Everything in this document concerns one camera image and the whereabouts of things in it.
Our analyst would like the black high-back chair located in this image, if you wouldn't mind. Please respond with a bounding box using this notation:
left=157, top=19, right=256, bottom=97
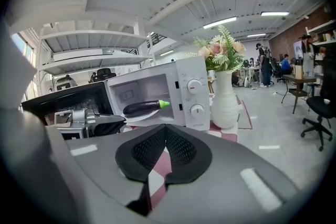
left=93, top=68, right=117, bottom=83

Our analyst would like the wall display screen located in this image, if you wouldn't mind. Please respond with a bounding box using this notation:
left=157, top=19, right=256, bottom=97
left=293, top=40, right=305, bottom=60

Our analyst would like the white metal shelving rack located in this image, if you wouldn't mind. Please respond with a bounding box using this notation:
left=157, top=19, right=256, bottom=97
left=36, top=30, right=155, bottom=95

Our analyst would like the white shelf unit with goods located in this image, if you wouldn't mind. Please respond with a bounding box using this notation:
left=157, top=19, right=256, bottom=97
left=306, top=19, right=336, bottom=79

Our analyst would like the pink and cream flower bouquet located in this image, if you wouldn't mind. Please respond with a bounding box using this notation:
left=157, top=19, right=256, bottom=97
left=184, top=24, right=247, bottom=74

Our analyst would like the grey high-back chair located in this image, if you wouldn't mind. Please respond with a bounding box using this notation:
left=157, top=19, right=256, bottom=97
left=55, top=74, right=78, bottom=91

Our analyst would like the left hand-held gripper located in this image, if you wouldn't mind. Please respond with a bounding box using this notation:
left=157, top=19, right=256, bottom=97
left=54, top=108, right=128, bottom=141

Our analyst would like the black metal staircase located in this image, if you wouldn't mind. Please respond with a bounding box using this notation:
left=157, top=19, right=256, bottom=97
left=146, top=32, right=169, bottom=48

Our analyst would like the white microwave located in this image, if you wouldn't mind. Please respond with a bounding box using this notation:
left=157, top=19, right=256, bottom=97
left=20, top=56, right=211, bottom=132

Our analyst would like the purple toy eggplant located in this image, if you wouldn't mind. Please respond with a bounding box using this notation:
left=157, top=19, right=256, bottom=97
left=122, top=99, right=171, bottom=118

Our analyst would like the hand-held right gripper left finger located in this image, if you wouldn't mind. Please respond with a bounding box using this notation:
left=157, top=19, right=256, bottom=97
left=65, top=124, right=166, bottom=217

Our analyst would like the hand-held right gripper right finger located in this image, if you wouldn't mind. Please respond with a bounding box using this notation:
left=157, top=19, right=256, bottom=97
left=151, top=124, right=300, bottom=224

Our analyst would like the white ribbed vase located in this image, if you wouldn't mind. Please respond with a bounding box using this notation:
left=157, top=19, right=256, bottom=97
left=211, top=70, right=239, bottom=130

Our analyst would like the black office chair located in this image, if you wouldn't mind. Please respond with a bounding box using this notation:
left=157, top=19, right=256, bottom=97
left=300, top=56, right=336, bottom=152

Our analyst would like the dark folding table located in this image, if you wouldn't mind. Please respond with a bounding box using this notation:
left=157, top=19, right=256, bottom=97
left=280, top=74, right=318, bottom=114

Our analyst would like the pink checkered tablecloth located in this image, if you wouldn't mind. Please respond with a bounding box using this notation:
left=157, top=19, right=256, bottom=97
left=125, top=123, right=239, bottom=202

